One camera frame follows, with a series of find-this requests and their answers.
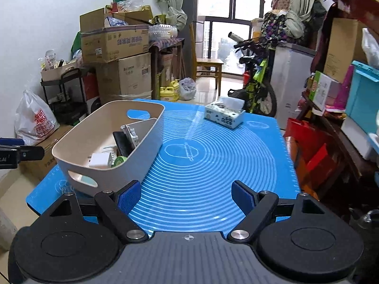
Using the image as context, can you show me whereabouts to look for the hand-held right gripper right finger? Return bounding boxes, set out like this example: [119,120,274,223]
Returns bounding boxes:
[227,180,326,242]

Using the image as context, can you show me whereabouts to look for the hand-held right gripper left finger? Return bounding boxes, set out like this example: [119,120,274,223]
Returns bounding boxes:
[44,180,149,242]

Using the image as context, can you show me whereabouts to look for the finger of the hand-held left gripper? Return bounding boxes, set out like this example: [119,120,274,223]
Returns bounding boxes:
[0,138,25,147]
[12,146,45,164]

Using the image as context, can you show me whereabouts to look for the white charger plug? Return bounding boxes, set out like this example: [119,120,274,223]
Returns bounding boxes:
[89,153,115,169]

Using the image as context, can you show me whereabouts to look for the beige plastic storage bin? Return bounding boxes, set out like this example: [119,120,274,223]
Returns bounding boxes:
[52,101,166,197]

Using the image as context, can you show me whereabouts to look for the low wide cardboard box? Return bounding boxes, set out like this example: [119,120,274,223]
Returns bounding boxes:
[18,124,74,181]

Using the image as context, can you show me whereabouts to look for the white red printed plastic bag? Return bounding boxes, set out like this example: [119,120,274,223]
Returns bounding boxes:
[14,90,60,146]

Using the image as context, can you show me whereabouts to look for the blue silicone mat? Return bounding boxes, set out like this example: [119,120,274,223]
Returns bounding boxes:
[26,98,301,233]

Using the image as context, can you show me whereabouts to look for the black shelf cart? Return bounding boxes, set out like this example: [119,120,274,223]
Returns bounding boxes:
[41,68,90,125]

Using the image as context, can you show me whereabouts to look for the red paper bag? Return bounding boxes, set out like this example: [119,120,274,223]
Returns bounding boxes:
[284,118,329,202]

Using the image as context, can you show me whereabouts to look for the shallow cardboard tray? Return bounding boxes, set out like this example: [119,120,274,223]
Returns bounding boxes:
[41,62,78,82]

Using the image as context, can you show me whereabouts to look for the white patterned tissue box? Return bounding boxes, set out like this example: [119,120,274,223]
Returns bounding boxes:
[204,97,246,129]

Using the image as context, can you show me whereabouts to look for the red appliance box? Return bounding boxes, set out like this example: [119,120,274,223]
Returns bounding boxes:
[82,72,101,115]

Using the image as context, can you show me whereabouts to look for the taped cardboard box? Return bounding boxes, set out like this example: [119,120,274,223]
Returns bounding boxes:
[101,90,153,104]

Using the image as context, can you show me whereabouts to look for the yellow oil jug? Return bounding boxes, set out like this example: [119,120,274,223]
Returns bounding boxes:
[170,79,181,100]
[160,86,175,102]

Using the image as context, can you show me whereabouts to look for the green black bicycle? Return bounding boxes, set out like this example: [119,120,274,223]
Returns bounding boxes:
[227,31,278,117]

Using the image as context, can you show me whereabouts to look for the green bag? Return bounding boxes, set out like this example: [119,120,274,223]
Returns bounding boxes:
[71,31,82,58]

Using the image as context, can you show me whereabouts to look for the grey plastic bag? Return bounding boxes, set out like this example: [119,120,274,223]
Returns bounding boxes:
[179,77,197,101]

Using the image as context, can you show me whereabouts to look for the large closed cardboard box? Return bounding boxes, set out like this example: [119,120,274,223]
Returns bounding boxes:
[95,53,152,97]

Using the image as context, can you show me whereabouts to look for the white chest freezer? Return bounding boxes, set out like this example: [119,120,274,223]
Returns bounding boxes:
[271,42,317,131]

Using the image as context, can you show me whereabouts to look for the white foam box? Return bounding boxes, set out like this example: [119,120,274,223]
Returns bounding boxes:
[340,117,379,160]

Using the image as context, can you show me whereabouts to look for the green white carton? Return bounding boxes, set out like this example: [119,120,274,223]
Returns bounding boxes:
[312,71,341,110]

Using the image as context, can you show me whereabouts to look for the wooden chair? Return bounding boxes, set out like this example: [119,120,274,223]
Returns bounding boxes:
[189,22,225,91]

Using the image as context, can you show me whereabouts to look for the open cardboard box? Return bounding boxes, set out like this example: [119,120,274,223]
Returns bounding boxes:
[79,7,150,64]

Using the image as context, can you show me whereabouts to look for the pink box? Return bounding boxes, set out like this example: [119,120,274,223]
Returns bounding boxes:
[334,64,355,109]

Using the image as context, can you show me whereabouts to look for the teal plastic storage bin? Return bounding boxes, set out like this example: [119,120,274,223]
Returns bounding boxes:
[345,61,379,134]

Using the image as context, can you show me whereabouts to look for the window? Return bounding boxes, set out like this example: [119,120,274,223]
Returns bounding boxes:
[197,0,292,75]

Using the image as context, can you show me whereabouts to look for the clear plastic containers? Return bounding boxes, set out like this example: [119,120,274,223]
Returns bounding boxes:
[148,24,178,40]

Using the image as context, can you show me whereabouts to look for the purple patterned cloth bundle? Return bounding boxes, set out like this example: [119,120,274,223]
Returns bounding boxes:
[262,10,289,47]

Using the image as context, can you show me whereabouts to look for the tall brown cardboard box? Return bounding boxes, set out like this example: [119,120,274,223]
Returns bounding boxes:
[323,18,368,84]

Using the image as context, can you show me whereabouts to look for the patterned gift box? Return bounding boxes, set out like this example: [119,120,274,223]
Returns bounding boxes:
[272,0,292,11]

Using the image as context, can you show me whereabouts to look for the dark red hanging cloth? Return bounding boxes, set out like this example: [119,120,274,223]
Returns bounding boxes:
[311,0,379,72]

